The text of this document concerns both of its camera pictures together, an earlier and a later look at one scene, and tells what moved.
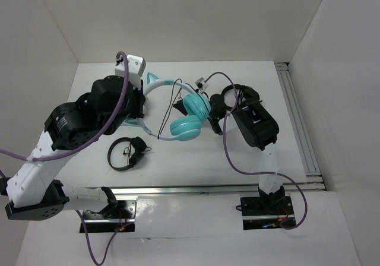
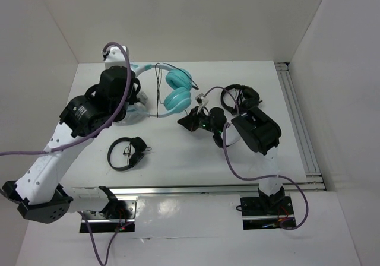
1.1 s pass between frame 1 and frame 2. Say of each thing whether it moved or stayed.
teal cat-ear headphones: moved
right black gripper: moved
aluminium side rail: stayed
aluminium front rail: stayed
